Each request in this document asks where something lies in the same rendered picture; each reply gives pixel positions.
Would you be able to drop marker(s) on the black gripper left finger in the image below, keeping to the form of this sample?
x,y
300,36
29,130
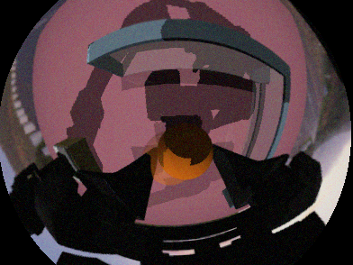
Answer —
x,y
131,186

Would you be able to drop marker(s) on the orange see-through ball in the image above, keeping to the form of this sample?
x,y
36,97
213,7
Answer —
x,y
161,165

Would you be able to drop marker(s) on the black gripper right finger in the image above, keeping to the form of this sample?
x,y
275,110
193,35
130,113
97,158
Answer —
x,y
243,176

